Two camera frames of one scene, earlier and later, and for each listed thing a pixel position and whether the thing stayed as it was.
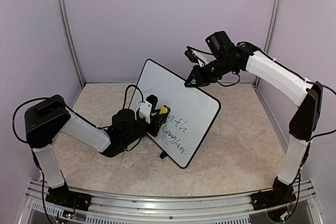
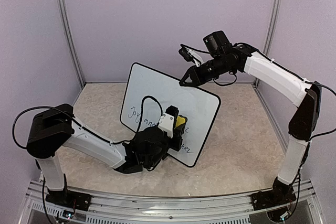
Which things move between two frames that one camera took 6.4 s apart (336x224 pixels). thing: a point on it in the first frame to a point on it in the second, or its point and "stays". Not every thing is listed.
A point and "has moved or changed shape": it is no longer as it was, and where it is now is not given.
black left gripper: x=156 y=123 to x=177 y=132
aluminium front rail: x=226 y=209 stays
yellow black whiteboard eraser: x=164 y=109 to x=180 y=120
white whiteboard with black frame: x=192 y=113 has moved or changed shape
